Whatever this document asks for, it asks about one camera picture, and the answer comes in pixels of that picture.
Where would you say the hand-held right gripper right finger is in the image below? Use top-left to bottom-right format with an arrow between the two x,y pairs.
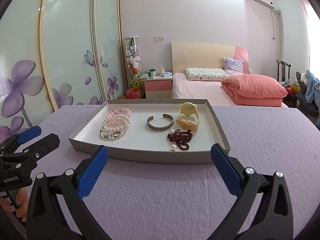
210,143 -> 294,240

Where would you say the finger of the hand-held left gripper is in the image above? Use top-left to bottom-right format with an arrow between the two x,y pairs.
0,126 -> 42,153
15,133 -> 61,165

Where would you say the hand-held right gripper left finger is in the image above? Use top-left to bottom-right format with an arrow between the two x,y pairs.
26,144 -> 112,240

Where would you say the thin silver bangle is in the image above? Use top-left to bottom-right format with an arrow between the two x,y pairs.
99,122 -> 128,141

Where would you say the pink bead bracelet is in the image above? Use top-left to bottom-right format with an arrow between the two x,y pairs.
106,108 -> 132,129

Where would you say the white pearl bracelet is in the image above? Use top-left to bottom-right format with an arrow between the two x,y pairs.
100,112 -> 132,140

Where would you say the grey cardboard tray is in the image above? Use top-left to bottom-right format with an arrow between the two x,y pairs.
68,99 -> 230,165

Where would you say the dark red bead bracelet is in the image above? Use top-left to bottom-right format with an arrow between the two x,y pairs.
167,129 -> 193,151

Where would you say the yellow wristwatch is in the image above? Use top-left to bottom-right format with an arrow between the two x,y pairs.
176,102 -> 200,132

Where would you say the grey metal cuff bracelet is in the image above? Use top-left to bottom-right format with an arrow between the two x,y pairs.
146,114 -> 174,132

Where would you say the person's left hand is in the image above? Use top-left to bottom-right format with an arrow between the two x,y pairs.
0,189 -> 28,222

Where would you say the purple textured cloth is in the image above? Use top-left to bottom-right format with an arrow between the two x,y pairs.
15,104 -> 320,240

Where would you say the orange pillow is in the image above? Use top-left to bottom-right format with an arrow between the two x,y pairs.
221,74 -> 288,107

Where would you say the red wastebasket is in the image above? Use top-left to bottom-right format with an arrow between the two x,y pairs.
125,88 -> 142,100

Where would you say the patterned white pillow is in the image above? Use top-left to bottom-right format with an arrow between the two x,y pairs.
185,67 -> 230,82

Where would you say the floral sliding-door wardrobe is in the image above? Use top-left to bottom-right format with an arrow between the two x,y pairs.
0,0 -> 129,140

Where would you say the grey office chair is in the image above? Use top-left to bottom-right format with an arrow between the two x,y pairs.
296,71 -> 320,128

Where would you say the yellow green plush toy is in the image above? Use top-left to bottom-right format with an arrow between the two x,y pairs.
131,72 -> 143,88

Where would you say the red and yellow plush toy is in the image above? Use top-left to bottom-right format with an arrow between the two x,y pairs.
285,81 -> 300,97

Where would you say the lilac floral cushion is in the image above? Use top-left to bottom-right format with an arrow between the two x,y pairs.
223,57 -> 245,75

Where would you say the pink and white nightstand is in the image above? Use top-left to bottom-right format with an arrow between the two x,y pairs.
142,76 -> 173,99

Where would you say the pink bed with beige headboard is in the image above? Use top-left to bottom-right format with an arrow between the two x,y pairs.
171,42 -> 297,108

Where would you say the dark wooden chair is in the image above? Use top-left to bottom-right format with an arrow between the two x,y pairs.
276,59 -> 292,83

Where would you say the blue plush garment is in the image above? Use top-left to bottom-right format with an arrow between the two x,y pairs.
304,69 -> 320,104

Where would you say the pink curtain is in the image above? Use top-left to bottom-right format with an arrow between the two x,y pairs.
297,0 -> 320,73

